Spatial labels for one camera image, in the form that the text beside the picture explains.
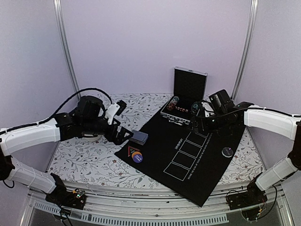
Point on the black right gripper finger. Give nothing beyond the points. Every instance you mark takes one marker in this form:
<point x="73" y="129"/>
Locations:
<point x="200" y="113"/>
<point x="194" y="126"/>

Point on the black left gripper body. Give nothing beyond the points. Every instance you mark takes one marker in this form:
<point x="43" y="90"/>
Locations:
<point x="91" y="127"/>

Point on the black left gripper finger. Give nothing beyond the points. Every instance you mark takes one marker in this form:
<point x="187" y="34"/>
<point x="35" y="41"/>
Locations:
<point x="121" y="139"/>
<point x="125" y="133"/>

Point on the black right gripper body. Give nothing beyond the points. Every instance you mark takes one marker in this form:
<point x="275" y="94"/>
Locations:
<point x="214" y="125"/>

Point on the blue playing card deck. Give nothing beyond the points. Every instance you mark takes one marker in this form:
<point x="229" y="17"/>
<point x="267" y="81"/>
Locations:
<point x="139" y="137"/>

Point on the purple small blind button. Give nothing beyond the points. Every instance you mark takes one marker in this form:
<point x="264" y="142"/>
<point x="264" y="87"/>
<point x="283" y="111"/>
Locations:
<point x="137" y="158"/>

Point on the black white dealer button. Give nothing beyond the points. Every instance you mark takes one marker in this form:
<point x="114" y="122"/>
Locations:
<point x="227" y="152"/>

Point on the orange big blind button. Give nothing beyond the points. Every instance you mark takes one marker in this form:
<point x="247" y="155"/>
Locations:
<point x="136" y="153"/>

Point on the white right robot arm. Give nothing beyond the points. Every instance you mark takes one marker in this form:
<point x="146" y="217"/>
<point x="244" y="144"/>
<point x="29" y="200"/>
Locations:
<point x="272" y="131"/>

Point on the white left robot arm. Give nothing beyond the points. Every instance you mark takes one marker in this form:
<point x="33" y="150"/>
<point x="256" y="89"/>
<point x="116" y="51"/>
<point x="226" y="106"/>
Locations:
<point x="57" y="128"/>

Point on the green blue black chip row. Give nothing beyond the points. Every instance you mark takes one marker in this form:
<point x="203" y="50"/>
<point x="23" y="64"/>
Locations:
<point x="195" y="108"/>

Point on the cream cylindrical cup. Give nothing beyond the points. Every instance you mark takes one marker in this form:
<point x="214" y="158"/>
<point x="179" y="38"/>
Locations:
<point x="92" y="138"/>

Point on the red dice row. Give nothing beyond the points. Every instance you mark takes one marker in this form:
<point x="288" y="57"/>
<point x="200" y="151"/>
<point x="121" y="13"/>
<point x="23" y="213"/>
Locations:
<point x="182" y="109"/>

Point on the triangular all in button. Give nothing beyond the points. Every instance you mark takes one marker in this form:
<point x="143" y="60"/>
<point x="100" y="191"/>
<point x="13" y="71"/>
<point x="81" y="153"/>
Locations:
<point x="132" y="150"/>

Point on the aluminium poker chip case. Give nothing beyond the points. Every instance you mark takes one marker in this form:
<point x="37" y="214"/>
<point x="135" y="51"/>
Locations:
<point x="189" y="86"/>

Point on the black poker table mat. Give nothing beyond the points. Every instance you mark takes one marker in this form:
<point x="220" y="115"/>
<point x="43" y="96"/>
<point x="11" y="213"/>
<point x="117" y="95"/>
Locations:
<point x="188" y="163"/>

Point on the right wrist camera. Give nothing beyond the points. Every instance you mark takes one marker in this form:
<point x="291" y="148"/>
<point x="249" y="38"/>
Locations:
<point x="207" y="109"/>

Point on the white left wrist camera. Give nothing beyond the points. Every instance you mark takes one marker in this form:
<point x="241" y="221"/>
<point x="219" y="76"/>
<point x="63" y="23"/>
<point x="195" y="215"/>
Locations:
<point x="114" y="109"/>

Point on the front aluminium rail base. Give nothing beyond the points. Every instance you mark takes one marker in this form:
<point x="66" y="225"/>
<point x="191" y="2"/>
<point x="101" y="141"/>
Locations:
<point x="116" y="206"/>

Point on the right aluminium frame post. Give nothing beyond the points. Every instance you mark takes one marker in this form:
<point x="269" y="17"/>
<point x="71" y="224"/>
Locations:
<point x="247" y="44"/>

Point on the aluminium frame post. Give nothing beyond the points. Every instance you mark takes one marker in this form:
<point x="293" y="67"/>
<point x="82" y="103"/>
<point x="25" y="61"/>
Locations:
<point x="62" y="32"/>
<point x="247" y="44"/>

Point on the left aluminium frame post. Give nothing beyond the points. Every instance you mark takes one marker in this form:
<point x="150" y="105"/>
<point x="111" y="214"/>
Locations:
<point x="62" y="32"/>

